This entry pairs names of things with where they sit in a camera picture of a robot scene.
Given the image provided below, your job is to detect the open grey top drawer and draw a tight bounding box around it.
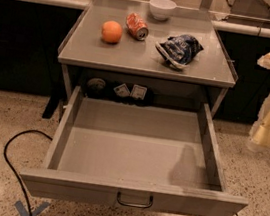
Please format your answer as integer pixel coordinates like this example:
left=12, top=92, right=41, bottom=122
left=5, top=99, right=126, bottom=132
left=21, top=88, right=248, bottom=216

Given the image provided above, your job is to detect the red soda can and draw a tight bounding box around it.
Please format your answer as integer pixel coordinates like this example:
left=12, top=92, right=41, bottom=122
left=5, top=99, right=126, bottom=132
left=126, top=13, right=149, bottom=41

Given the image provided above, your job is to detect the white bowl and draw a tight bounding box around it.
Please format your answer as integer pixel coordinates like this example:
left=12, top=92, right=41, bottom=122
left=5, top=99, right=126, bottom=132
left=149, top=0, right=177, bottom=21

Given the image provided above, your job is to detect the white tag left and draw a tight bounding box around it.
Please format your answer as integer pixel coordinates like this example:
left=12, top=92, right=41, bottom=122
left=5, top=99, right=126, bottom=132
left=113, top=83, right=130, bottom=98

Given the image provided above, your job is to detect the white tag right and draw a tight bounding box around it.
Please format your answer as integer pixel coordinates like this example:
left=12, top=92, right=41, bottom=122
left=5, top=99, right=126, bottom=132
left=131, top=85, right=147, bottom=100

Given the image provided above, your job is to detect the dark counter with white rail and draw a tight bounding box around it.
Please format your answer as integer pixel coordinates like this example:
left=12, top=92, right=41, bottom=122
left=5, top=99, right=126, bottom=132
left=0, top=0, right=270, bottom=123

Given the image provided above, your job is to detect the blue tape cross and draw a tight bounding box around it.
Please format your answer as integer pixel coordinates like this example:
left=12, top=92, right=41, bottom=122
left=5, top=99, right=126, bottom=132
left=14, top=201, right=50, bottom=216

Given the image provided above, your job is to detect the white tag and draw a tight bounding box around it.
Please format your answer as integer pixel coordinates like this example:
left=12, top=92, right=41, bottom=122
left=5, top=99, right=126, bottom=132
left=131, top=85, right=147, bottom=100
left=113, top=83, right=130, bottom=98

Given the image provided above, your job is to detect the orange fruit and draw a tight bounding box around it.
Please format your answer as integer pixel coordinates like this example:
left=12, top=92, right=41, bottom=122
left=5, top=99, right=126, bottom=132
left=101, top=20, right=123, bottom=44

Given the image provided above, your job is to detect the grey cabinet with top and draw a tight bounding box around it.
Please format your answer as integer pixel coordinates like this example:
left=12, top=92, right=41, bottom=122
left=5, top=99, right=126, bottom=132
left=51, top=0, right=248, bottom=125

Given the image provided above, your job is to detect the black cable on left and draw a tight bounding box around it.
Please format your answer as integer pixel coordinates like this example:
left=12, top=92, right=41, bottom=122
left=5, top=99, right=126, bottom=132
left=0, top=125, right=54, bottom=216

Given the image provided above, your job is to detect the metal drawer handle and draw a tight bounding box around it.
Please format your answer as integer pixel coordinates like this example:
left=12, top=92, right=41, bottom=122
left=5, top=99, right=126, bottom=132
left=116, top=192, right=154, bottom=209

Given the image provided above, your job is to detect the round grey object inside cabinet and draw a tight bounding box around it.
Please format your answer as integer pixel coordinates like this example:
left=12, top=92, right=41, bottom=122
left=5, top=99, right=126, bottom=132
left=86, top=78, right=106, bottom=98

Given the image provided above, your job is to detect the blue chip bag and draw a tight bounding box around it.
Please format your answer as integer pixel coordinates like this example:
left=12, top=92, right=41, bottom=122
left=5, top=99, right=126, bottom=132
left=154, top=34, right=204, bottom=70

